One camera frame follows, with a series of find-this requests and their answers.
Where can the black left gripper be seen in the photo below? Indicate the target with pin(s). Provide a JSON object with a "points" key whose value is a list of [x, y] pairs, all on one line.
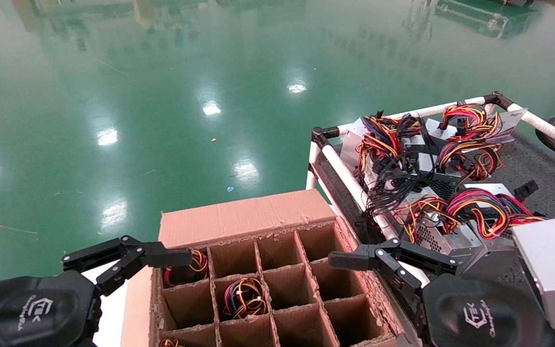
{"points": [[32, 313]]}

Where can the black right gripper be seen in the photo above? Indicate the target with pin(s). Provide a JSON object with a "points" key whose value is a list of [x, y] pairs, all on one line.
{"points": [[480, 315]]}

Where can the cardboard box with dividers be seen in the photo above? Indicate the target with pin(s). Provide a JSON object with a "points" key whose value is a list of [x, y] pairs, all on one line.
{"points": [[239, 217]]}

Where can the silver power supply perforated side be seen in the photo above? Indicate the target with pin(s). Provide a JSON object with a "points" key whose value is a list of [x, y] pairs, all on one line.
{"points": [[429, 233]]}

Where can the white flat panel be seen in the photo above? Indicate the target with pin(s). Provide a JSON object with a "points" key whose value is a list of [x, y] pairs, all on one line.
{"points": [[113, 318]]}

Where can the power supply black mesh side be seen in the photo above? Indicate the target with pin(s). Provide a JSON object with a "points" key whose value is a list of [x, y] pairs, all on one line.
{"points": [[443, 185]]}

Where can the flat silver power supply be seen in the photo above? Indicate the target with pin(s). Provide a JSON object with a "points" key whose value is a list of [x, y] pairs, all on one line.
{"points": [[489, 188]]}

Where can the white printed sign card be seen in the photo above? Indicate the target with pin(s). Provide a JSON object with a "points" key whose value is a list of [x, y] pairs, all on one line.
{"points": [[512, 123]]}

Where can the white pipe table frame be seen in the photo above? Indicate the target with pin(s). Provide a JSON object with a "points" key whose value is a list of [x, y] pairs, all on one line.
{"points": [[345, 168]]}

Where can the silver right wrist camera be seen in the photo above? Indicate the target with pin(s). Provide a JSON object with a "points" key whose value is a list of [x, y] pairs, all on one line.
{"points": [[547, 267]]}

